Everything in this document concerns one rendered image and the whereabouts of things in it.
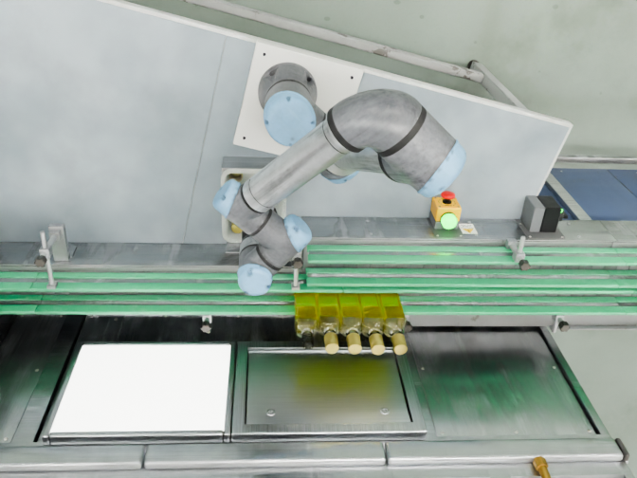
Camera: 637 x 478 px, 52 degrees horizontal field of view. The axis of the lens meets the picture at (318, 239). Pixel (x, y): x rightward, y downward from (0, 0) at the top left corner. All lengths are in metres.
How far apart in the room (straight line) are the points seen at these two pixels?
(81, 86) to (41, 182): 0.31
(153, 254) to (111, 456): 0.59
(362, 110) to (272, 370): 0.85
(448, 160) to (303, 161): 0.27
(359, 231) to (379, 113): 0.74
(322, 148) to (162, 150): 0.72
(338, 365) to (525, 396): 0.50
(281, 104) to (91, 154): 0.61
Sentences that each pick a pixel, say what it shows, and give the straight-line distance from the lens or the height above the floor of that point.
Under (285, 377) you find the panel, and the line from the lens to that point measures 1.75.
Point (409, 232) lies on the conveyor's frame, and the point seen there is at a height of 0.84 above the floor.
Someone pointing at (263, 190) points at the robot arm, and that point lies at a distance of 1.30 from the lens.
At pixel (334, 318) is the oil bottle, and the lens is 1.69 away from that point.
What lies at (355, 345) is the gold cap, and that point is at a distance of 1.64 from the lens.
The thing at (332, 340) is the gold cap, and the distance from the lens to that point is 1.64.
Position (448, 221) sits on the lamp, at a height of 0.85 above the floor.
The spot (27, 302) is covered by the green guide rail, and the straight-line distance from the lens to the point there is 1.96.
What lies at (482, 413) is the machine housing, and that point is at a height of 1.23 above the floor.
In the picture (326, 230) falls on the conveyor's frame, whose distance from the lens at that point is 1.82.
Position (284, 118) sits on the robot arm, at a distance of 1.50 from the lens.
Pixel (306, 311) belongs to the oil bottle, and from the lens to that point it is 1.72.
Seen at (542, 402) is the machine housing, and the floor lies 1.19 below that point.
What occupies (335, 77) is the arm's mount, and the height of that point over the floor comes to 0.78.
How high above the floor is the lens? 2.41
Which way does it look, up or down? 59 degrees down
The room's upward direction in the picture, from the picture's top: 173 degrees clockwise
